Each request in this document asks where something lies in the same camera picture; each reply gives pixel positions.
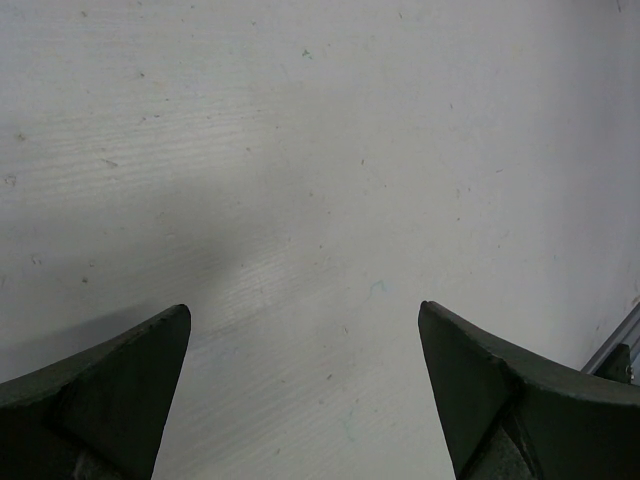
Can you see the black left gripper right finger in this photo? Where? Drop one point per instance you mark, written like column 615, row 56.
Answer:
column 508, row 413

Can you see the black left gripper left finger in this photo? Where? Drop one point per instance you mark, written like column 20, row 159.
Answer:
column 100, row 413

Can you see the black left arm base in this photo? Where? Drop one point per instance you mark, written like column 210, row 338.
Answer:
column 617, row 366

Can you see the aluminium mounting rail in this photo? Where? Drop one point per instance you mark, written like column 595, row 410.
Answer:
column 627, row 333

